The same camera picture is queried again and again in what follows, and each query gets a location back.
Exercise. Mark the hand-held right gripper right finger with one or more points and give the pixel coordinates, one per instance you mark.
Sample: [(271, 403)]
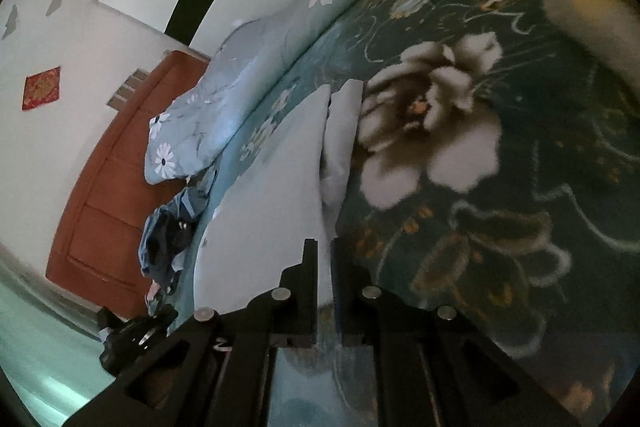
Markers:
[(345, 289)]

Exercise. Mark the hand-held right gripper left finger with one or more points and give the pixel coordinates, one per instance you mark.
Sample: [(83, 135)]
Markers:
[(310, 289)]

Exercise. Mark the white garment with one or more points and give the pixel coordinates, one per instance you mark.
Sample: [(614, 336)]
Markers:
[(280, 187)]

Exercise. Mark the pile of blue clothes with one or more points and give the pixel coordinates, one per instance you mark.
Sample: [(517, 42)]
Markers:
[(167, 232)]

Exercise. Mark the brown wooden headboard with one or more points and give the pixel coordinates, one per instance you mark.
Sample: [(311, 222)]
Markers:
[(100, 207)]

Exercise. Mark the light blue floral quilt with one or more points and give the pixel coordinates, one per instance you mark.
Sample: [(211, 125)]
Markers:
[(240, 72)]

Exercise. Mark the dark green floral blanket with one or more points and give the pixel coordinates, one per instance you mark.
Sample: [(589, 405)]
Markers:
[(550, 132)]

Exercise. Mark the beige rounded object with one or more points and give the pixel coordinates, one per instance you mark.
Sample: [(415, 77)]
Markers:
[(595, 22)]

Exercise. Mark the red square wall decoration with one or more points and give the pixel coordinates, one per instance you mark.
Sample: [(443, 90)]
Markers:
[(41, 87)]

